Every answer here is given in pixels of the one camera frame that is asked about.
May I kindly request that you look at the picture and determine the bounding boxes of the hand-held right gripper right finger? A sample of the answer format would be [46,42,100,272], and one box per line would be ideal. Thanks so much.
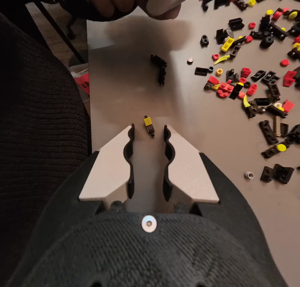
[162,125,220,213]

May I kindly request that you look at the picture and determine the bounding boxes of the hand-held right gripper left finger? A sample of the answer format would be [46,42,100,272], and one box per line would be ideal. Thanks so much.
[78,124,135,210]

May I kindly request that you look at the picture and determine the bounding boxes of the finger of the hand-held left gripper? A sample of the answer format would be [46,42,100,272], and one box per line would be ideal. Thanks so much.
[146,0,195,17]

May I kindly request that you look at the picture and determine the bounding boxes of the small yellow black lego piece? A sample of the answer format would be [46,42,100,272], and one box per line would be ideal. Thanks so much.
[143,115,155,137]

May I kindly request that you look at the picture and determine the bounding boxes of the black angled lego piece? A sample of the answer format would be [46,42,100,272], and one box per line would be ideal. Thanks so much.
[150,54,168,86]

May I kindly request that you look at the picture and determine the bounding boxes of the pile of loose lego pieces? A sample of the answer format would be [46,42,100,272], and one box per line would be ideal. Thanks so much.
[187,0,300,185]

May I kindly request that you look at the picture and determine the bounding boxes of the person's dark knit sweater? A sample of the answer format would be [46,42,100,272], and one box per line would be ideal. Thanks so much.
[0,11,92,287]

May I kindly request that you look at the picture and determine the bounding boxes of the red printed packaging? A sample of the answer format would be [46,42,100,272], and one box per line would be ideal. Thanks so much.
[74,72,91,96]

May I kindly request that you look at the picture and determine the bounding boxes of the black chair base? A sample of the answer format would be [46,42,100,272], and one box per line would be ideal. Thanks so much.
[25,1,89,66]

